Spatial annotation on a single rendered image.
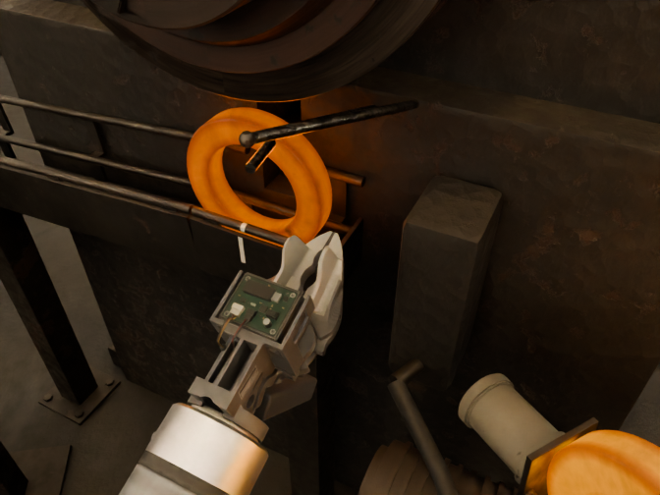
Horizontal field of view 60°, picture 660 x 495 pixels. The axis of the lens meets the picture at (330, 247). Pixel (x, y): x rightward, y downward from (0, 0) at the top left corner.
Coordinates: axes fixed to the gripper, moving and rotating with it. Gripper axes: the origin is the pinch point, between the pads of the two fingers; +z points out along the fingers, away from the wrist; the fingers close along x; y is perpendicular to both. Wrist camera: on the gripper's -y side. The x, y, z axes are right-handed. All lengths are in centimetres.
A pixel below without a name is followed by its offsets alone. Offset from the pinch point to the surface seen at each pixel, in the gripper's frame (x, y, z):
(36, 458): 64, -68, -34
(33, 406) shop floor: 75, -71, -26
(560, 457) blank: -25.5, -0.1, -11.2
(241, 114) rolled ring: 14.1, 6.0, 8.9
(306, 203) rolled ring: 5.7, -1.7, 5.3
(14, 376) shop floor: 86, -72, -22
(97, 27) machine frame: 40.0, 6.8, 16.2
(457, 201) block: -10.4, 1.8, 8.4
